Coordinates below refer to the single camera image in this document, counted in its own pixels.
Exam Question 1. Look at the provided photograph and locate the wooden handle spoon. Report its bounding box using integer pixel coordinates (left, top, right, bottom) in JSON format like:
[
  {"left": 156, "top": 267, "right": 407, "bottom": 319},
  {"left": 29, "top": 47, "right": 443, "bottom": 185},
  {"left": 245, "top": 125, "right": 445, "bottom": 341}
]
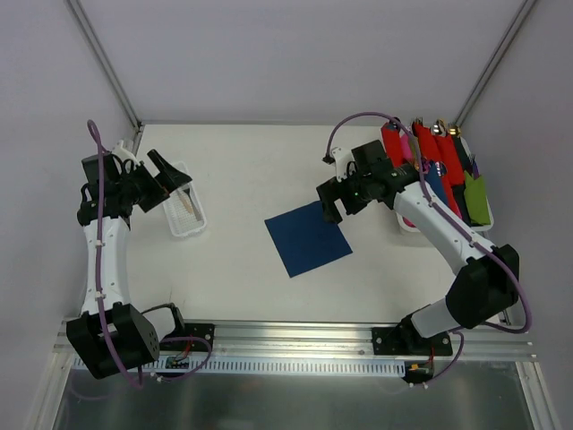
[{"left": 178, "top": 189, "right": 194, "bottom": 215}]

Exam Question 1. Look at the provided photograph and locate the blue paper napkin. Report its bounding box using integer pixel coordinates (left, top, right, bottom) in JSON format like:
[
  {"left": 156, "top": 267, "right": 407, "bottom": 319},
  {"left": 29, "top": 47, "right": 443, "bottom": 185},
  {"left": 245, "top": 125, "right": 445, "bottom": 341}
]
[{"left": 264, "top": 201, "right": 353, "bottom": 278}]

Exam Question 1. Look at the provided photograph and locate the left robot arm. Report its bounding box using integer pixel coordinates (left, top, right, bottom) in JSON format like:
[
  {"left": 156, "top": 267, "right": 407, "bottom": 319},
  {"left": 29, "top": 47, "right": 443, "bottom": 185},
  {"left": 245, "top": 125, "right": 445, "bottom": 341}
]
[{"left": 66, "top": 150, "right": 192, "bottom": 380}]

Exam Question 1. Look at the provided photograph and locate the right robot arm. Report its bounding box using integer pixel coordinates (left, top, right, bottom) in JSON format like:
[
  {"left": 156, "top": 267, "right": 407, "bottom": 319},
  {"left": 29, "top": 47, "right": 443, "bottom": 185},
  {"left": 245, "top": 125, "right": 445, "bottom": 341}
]
[{"left": 317, "top": 141, "right": 519, "bottom": 356}]

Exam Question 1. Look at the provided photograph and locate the pink napkin roll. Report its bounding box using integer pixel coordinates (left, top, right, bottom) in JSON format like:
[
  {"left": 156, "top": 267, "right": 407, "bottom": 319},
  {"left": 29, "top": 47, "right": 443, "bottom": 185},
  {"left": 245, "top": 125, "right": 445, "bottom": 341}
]
[{"left": 400, "top": 133, "right": 418, "bottom": 168}]

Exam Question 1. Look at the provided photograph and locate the green napkin roll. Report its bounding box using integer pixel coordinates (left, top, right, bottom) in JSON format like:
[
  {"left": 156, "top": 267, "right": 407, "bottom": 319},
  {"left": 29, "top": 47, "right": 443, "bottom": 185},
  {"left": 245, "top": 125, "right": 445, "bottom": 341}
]
[{"left": 464, "top": 171, "right": 491, "bottom": 226}]

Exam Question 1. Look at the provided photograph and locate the small white basket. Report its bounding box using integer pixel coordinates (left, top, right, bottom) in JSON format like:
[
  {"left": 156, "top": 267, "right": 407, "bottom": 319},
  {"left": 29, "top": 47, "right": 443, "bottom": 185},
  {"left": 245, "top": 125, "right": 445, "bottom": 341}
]
[{"left": 162, "top": 181, "right": 208, "bottom": 239}]

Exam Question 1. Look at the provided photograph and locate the large white tray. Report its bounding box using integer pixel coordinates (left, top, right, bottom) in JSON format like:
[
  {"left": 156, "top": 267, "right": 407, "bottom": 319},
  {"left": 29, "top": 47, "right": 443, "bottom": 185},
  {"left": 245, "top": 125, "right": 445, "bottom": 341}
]
[{"left": 380, "top": 125, "right": 495, "bottom": 234}]

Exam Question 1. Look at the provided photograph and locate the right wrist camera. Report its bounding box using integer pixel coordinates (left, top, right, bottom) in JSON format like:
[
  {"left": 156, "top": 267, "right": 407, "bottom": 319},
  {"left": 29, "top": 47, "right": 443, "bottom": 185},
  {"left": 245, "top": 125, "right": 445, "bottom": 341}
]
[{"left": 322, "top": 147, "right": 355, "bottom": 182}]

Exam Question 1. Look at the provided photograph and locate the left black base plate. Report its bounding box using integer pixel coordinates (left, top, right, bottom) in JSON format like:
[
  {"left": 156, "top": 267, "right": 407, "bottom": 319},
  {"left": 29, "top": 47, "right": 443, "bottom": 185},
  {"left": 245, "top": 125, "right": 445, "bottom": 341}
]
[{"left": 177, "top": 322, "right": 216, "bottom": 354}]

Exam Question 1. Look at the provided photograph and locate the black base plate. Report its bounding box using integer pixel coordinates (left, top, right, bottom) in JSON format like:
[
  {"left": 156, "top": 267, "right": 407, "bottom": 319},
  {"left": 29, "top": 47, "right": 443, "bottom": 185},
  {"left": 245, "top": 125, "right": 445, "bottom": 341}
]
[
  {"left": 371, "top": 326, "right": 453, "bottom": 357},
  {"left": 177, "top": 322, "right": 216, "bottom": 354}
]

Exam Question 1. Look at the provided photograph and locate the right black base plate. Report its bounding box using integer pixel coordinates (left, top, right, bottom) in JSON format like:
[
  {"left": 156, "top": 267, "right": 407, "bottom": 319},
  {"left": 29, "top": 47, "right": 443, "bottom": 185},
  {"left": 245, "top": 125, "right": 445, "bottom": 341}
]
[{"left": 371, "top": 326, "right": 453, "bottom": 357}]

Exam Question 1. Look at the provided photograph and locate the white cable duct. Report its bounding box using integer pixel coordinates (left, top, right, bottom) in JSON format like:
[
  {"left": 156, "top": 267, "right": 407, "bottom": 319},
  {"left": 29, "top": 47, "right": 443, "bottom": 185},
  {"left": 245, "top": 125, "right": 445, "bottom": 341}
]
[{"left": 142, "top": 354, "right": 406, "bottom": 378}]

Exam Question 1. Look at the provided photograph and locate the aluminium rail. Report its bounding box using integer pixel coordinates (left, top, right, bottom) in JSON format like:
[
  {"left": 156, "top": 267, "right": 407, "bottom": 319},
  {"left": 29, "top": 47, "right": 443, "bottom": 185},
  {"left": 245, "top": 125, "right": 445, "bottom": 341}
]
[{"left": 52, "top": 318, "right": 538, "bottom": 365}]

